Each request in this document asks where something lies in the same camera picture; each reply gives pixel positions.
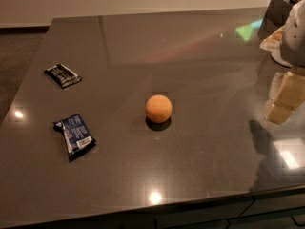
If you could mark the orange fruit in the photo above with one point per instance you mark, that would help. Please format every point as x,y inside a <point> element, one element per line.
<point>158,108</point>

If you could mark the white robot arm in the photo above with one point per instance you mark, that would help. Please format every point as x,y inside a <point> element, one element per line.
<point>292,47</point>

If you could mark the black rxbar chocolate wrapper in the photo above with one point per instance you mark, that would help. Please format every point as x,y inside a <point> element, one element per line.
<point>63,75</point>

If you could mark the blue snack bar wrapper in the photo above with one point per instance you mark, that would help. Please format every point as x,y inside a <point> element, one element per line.
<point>77,136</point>

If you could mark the dark box on counter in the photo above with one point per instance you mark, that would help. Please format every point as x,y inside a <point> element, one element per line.
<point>275,17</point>

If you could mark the cabinet drawers below counter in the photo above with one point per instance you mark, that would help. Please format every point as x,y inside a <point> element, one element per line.
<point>271,209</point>

